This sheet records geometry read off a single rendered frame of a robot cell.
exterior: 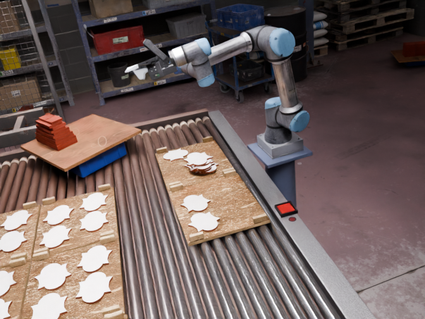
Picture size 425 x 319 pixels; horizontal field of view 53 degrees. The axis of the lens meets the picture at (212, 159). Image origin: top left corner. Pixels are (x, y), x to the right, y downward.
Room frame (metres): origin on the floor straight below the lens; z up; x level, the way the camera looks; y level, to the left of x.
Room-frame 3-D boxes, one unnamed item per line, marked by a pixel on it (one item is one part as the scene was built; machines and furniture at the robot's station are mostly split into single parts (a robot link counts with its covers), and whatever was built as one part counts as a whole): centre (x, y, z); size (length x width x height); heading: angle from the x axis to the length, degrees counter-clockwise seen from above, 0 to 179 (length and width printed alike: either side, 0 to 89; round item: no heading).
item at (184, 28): (6.25, 0.09, 0.76); 0.50 x 0.36 x 0.24; 111
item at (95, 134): (2.26, 0.73, 1.03); 0.50 x 0.50 x 0.02; 43
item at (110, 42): (6.02, 1.04, 0.78); 0.66 x 0.45 x 0.28; 105
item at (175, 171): (1.97, 0.10, 0.93); 0.41 x 0.35 x 0.02; 11
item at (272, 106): (2.09, -0.38, 1.10); 0.13 x 0.12 x 0.14; 28
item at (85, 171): (2.21, 0.69, 0.97); 0.31 x 0.31 x 0.10; 43
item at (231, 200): (1.56, 0.02, 0.93); 0.41 x 0.35 x 0.02; 12
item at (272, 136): (2.10, -0.38, 0.99); 0.15 x 0.15 x 0.10
